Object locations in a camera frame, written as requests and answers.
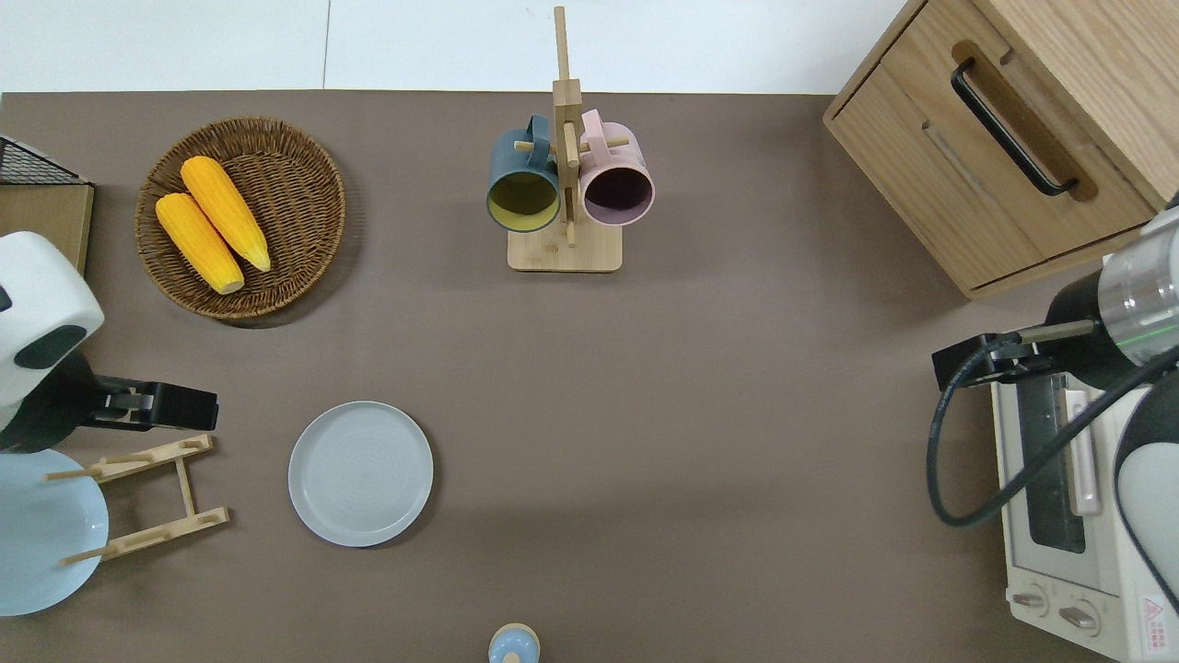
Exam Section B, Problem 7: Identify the wooden drawer cabinet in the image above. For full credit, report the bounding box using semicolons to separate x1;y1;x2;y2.
823;0;1179;301

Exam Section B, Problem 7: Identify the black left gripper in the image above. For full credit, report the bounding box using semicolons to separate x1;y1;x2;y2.
88;376;220;433

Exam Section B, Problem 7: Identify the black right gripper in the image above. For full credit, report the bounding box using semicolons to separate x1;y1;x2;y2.
932;333;1056;393

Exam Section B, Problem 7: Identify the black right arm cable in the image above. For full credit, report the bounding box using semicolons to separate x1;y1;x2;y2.
926;339;1179;529

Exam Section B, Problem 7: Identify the wooden plate rack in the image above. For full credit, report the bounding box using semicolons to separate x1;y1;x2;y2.
44;434;231;566

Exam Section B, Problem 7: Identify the black wire crate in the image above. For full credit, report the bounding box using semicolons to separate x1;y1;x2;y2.
0;134;89;186

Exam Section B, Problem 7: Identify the light blue plate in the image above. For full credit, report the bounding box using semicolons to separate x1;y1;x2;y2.
0;448;110;617

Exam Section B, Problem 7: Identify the black cabinet handle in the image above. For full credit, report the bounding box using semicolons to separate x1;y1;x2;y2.
951;58;1080;197

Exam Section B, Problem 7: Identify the yellow corn cob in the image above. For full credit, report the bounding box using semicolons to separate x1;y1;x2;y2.
155;192;246;296
181;156;273;273

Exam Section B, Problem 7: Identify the pink mug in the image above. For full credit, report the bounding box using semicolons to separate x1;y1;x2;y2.
578;109;656;227

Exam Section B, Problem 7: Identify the blue wooden call bell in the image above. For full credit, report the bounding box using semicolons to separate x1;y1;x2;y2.
488;623;542;663

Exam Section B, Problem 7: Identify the cream toaster oven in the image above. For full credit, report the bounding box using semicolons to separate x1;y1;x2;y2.
990;373;1179;663

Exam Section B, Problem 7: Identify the gray round plate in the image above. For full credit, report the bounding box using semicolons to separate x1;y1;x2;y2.
288;401;435;549

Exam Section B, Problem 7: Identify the wooden board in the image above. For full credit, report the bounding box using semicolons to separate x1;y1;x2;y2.
0;183;96;277

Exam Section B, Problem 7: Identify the brown wicker basket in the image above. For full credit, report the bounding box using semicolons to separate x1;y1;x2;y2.
135;117;347;321

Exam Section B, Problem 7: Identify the wooden mug tree stand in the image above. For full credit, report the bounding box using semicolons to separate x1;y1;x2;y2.
508;6;625;273

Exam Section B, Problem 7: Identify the dark blue mug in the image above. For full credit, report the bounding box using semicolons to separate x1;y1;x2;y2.
486;114;562;233

